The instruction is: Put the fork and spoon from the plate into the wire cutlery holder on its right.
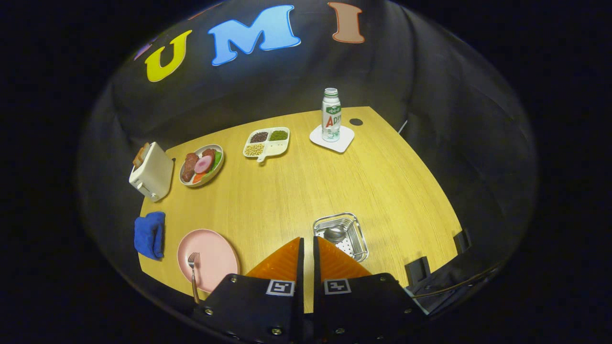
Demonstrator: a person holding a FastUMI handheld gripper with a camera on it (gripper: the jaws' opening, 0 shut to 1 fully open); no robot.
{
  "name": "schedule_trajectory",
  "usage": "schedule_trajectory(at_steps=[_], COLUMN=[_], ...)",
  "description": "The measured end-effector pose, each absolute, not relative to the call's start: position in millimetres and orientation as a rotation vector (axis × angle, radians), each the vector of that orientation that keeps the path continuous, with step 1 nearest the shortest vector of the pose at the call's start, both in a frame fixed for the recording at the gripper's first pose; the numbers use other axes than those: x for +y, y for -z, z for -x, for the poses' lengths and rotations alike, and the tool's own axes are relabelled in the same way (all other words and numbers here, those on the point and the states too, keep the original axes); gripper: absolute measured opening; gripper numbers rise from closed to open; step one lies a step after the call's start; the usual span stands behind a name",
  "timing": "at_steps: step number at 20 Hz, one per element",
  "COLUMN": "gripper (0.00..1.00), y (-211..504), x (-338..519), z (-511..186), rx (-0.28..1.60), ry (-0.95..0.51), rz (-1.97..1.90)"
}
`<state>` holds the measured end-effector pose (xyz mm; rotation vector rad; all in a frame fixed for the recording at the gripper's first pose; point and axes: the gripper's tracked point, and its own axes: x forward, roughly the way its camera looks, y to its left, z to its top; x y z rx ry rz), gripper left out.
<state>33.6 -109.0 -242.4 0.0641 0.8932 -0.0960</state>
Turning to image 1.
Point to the brown meat piece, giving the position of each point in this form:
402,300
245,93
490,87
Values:
209,153

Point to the pink ham slice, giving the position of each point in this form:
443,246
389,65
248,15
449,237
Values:
203,165

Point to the pink plate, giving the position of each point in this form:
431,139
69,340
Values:
215,258

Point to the white square coaster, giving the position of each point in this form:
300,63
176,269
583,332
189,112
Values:
346,138

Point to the black table clamp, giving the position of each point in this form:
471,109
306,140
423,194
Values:
417,271
461,241

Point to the brown sausage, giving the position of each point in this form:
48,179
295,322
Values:
190,167

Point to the metal spoon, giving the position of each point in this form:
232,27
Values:
334,234

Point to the toasted bread slice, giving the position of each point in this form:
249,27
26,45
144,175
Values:
141,155

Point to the white bottle with green cap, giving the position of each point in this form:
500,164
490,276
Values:
331,119

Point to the blue cloth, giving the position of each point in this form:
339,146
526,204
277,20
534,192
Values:
148,234

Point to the pile of dark red beans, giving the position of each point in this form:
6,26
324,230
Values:
258,137

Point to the pile of yellow soybeans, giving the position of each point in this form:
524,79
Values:
254,150

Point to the orange carrot piece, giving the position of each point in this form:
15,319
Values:
199,177

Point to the white toaster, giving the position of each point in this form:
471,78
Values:
155,174

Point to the green lettuce leaf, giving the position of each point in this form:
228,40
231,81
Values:
217,160

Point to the white divided dish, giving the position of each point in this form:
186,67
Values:
275,149

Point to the metal drain basket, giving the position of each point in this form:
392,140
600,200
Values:
356,239

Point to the pile of green beans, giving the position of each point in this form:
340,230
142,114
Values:
278,135

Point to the white plate of food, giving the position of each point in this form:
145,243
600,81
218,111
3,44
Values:
216,174

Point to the metal fork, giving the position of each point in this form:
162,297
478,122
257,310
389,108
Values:
193,282

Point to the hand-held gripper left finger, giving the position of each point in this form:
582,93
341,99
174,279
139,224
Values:
301,296

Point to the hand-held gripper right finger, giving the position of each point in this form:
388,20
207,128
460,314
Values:
316,296

